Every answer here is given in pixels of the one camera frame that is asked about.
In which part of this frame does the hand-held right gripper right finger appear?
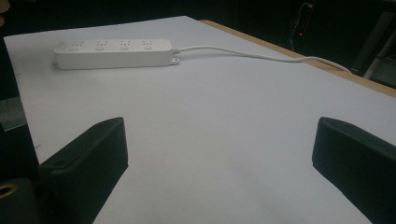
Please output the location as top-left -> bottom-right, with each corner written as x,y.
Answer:
311,117 -> 396,224

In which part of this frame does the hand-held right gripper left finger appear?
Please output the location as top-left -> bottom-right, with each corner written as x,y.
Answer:
36,117 -> 129,224

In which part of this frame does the white power strip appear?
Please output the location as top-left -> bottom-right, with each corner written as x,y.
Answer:
52,38 -> 180,70

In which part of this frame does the metal stand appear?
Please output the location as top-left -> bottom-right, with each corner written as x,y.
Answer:
350,10 -> 396,90

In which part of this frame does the white power strip cable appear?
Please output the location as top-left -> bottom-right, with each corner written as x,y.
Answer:
173,45 -> 353,74

